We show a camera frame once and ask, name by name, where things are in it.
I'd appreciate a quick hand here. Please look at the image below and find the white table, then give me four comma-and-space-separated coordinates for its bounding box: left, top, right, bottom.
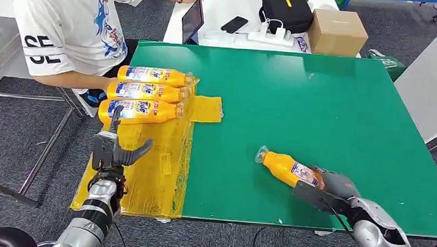
162, 0, 364, 58

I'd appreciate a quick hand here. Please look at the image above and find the grey desk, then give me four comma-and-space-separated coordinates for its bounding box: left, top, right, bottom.
0, 15, 37, 95

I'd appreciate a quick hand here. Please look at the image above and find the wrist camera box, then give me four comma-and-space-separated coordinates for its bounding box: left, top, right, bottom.
292, 180, 353, 218
91, 130, 117, 172

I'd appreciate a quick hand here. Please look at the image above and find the white power strip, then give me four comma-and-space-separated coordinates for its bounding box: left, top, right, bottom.
246, 28, 295, 48

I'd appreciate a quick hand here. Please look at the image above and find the black smartphone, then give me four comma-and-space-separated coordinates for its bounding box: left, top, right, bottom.
220, 14, 249, 35

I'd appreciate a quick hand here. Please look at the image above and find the brown cardboard box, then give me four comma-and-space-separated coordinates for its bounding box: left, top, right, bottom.
306, 8, 370, 58

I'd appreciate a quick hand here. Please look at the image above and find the black round robot part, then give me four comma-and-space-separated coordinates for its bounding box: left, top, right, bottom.
0, 226, 39, 247

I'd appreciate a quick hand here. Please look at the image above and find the white printed packet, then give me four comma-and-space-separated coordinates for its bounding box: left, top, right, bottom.
295, 36, 309, 53

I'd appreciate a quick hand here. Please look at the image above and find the green table mat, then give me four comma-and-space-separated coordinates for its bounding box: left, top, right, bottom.
122, 40, 437, 238

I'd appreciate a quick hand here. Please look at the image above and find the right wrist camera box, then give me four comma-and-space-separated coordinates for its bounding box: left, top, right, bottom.
292, 180, 353, 218

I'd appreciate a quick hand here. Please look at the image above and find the green shopping bag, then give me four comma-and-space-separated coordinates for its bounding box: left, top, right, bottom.
366, 49, 408, 83

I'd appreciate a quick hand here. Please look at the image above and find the yellow sheet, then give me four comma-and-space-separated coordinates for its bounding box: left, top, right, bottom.
69, 72, 225, 221

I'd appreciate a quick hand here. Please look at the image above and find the grey table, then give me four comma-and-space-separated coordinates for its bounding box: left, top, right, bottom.
391, 12, 437, 145

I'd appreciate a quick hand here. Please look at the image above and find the metal desk frame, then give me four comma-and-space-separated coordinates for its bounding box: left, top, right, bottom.
0, 74, 89, 210

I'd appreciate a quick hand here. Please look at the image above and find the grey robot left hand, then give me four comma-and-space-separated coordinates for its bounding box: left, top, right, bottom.
107, 104, 156, 169

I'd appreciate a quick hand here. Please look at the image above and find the black tablet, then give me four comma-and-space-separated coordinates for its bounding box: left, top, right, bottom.
180, 0, 206, 46

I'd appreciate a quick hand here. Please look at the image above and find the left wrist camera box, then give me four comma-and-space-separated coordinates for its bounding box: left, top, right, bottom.
91, 130, 117, 172

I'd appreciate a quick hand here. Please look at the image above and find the orange drink bottle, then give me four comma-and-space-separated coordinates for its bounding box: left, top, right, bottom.
254, 145, 327, 190
106, 80, 191, 105
97, 97, 186, 129
116, 65, 195, 88

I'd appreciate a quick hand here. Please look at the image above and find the black bag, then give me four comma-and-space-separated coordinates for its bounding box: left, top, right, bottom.
258, 0, 315, 36

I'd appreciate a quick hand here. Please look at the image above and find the person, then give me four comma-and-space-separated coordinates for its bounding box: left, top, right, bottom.
7, 0, 206, 113

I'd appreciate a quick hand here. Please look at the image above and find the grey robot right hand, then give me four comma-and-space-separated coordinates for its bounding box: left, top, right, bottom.
308, 165, 364, 201

